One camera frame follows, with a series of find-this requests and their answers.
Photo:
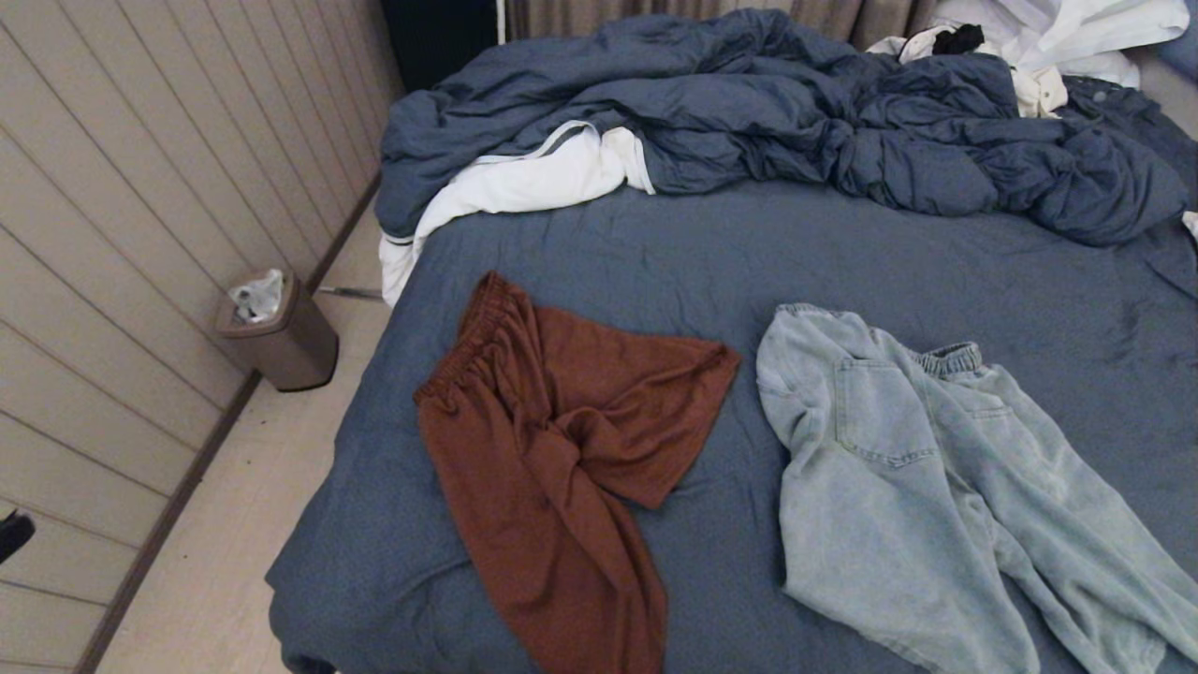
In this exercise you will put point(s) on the bed with blue sheet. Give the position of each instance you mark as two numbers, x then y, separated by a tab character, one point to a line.
655	262

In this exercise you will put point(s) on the small white cloth item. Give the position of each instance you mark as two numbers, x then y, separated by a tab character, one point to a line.
1191	225

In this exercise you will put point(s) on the dark blue crumpled duvet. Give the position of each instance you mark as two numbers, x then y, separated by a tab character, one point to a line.
749	103

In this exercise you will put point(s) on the beige curtain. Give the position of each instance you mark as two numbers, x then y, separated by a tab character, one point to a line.
562	14

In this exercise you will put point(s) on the blue pillow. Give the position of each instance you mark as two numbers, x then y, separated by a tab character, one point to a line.
1181	51

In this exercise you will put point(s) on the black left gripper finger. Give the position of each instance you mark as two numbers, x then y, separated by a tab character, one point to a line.
13	535

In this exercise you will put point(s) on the thin metal rod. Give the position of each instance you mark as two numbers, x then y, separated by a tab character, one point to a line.
351	293

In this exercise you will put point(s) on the small black garment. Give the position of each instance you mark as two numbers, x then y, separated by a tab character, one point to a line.
956	39

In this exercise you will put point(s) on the dark blue denim garment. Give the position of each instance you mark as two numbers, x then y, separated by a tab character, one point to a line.
1123	103

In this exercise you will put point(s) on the dark cabinet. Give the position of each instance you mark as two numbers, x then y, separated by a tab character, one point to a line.
435	37

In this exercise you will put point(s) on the white crumpled clothing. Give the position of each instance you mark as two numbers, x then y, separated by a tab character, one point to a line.
1058	33

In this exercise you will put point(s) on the brown trash bin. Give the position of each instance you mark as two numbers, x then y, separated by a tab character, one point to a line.
295	351

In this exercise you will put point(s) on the light blue denim shorts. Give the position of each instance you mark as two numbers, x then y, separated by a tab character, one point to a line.
936	505

